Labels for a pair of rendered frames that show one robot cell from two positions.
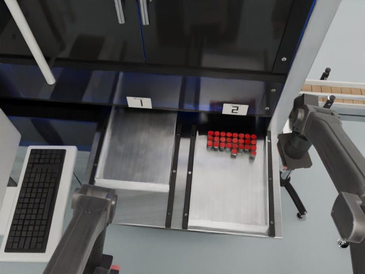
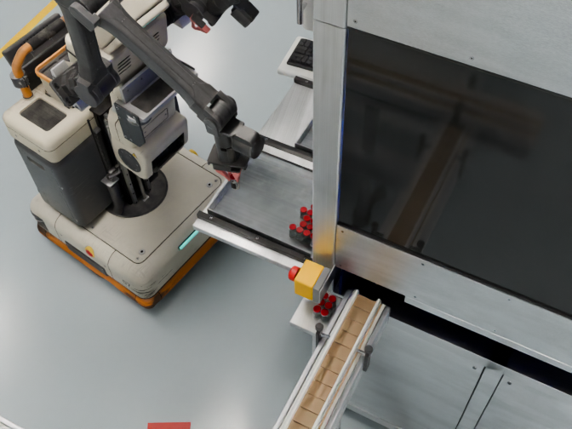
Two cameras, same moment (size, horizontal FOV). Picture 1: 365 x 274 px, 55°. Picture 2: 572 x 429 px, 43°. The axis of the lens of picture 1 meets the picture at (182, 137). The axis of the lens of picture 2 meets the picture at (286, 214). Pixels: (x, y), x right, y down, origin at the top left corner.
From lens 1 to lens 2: 1.81 m
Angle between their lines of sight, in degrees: 54
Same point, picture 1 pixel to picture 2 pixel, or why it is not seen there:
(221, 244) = (277, 345)
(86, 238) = not seen: outside the picture
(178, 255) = (287, 289)
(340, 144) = (164, 52)
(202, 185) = (283, 178)
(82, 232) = not seen: outside the picture
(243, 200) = (248, 207)
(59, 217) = not seen: hidden behind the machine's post
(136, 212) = (282, 119)
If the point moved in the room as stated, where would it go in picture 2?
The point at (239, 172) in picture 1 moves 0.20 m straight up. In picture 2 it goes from (282, 217) to (279, 174)
